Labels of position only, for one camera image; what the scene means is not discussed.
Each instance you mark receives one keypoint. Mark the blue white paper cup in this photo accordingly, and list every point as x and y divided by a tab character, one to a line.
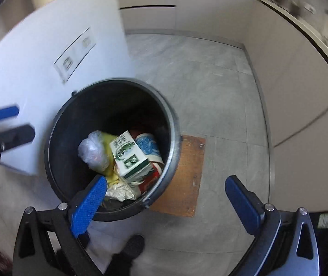
148	145

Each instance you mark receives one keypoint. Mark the black shoe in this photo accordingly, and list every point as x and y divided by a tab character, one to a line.
133	248

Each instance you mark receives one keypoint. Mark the yellow cloth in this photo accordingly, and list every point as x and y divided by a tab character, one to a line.
109	173

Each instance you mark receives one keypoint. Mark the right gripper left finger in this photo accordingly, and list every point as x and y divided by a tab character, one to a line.
85	204

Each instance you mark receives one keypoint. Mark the green white carton box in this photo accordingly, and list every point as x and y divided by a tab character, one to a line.
128	157

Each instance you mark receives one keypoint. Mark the black trash bin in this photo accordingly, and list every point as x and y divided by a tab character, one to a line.
123	130

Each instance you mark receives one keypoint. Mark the white tissue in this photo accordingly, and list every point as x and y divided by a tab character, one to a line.
121	191

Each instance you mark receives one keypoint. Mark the brown floor mat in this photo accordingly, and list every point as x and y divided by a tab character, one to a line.
180	197

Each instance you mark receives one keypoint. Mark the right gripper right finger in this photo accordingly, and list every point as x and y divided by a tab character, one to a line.
246	204

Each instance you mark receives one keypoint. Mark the red white paper cup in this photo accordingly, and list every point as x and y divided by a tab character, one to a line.
152	178

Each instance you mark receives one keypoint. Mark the clear plastic bag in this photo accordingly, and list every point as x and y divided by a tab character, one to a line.
92	152

